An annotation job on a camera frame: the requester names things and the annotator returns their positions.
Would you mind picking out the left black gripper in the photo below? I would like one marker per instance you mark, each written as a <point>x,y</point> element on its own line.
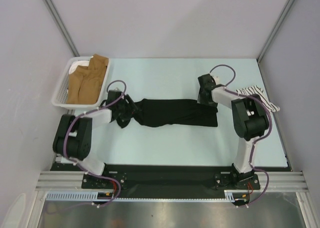
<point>131,107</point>

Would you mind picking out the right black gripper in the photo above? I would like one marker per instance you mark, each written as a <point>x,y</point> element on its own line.
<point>200,99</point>

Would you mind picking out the black tank top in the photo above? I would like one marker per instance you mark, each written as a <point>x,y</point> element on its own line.
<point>157,113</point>

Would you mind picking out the striped white tank top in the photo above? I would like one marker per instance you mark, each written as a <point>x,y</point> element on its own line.
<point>259,91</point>

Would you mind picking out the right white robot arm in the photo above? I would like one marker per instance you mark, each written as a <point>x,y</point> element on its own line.
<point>250,118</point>

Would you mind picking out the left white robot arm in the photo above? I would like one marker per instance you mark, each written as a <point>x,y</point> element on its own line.
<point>73,138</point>

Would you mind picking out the brown tank top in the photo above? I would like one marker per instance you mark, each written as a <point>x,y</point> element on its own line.
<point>85,80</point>

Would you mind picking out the white plastic basket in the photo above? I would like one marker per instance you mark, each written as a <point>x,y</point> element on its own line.
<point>60,94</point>

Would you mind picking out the right aluminium corner post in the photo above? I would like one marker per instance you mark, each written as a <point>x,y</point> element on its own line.
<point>276,28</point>

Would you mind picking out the aluminium corner post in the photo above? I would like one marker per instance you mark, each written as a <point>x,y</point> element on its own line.
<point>61,26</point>
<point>276,28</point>

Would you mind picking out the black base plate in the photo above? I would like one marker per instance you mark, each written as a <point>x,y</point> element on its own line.
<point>169,182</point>

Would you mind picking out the slotted cable duct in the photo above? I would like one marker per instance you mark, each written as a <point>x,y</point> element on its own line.
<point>96,196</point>

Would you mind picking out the left aluminium corner post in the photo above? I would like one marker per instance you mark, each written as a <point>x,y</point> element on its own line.
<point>61,26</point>

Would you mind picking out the aluminium frame rail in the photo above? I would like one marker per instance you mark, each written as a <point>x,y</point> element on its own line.
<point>74,180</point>

